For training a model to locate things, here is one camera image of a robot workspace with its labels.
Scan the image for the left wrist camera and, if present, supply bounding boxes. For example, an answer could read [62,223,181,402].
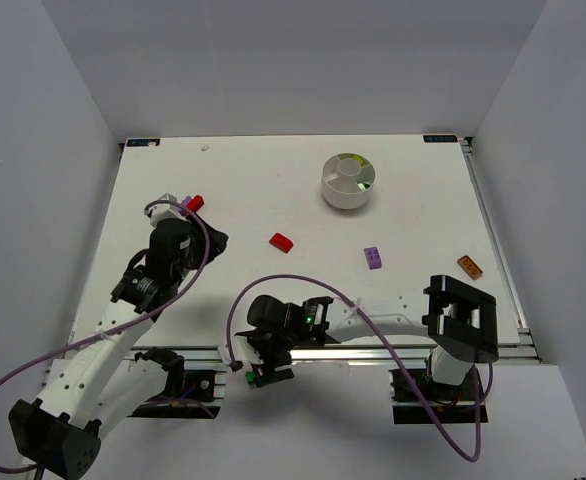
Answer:
[144,193,182,228]

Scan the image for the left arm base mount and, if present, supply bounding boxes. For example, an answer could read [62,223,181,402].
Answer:
[130,347,226,420]

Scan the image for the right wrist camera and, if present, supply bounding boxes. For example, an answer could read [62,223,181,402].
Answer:
[218,344,263,372]

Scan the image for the blue label sticker left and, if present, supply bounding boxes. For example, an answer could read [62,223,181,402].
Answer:
[125,138,161,148]

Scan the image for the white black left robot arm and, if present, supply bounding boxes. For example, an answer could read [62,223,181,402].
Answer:
[9,216,228,479]

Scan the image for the purple curved lego brick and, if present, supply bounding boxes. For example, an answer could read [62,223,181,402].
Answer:
[364,247,382,270]

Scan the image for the long red lego brick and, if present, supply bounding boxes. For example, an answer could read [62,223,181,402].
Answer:
[187,195,205,212]

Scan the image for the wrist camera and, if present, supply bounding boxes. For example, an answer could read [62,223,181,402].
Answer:
[144,193,182,228]
[218,344,263,372]

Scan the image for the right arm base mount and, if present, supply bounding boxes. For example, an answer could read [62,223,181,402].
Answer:
[389,367,475,425]

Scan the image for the blue label sticker right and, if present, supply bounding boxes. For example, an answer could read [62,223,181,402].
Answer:
[422,134,459,143]

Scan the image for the red curved lego piece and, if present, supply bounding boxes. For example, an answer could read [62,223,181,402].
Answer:
[269,232,294,254]

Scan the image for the white round divided container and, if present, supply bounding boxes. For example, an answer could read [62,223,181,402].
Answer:
[321,153,376,210]

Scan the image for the blue label sticker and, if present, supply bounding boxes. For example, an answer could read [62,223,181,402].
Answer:
[422,134,459,143]
[125,138,161,148]

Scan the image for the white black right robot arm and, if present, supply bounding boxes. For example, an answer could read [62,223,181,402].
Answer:
[234,275,499,386]

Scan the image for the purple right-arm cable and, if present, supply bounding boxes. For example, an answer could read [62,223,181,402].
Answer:
[226,273,494,462]

